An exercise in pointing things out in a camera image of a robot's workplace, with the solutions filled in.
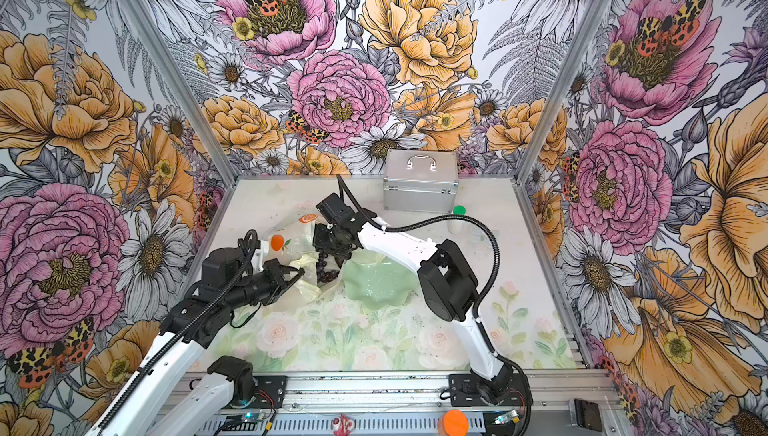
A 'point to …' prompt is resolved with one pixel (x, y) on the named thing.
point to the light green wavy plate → (376, 281)
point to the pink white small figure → (342, 425)
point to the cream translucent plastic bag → (291, 243)
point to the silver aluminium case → (420, 181)
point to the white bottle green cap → (455, 226)
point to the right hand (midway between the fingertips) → (316, 256)
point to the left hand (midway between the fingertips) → (304, 280)
